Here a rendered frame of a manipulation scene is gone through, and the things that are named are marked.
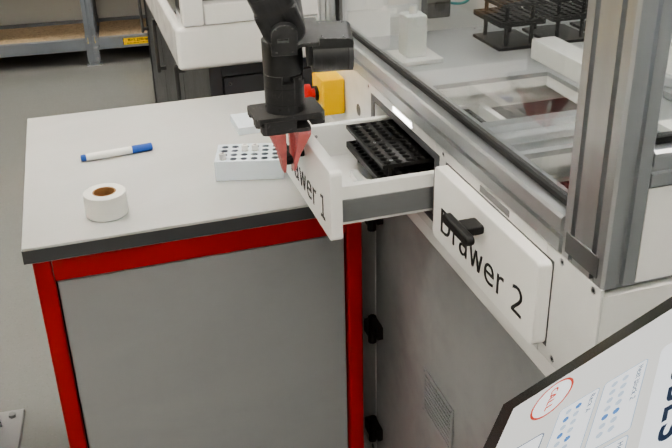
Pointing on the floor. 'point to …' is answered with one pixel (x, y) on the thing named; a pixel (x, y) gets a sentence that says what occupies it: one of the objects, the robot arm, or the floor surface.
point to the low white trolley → (190, 288)
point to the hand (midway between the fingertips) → (288, 165)
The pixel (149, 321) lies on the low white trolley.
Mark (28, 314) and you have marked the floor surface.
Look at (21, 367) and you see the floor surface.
